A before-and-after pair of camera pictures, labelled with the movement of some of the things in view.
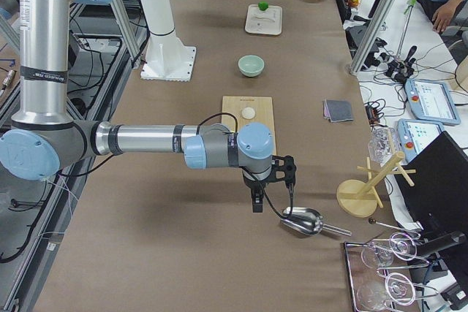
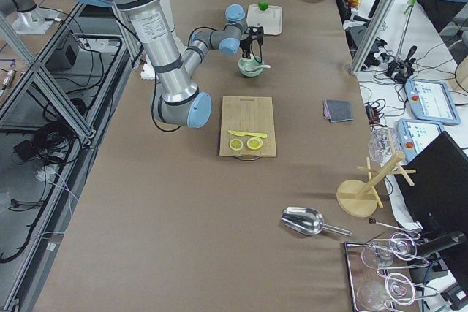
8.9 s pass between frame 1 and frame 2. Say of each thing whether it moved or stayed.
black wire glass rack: stayed
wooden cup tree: stayed
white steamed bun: moved
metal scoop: stayed
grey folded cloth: stayed
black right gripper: moved
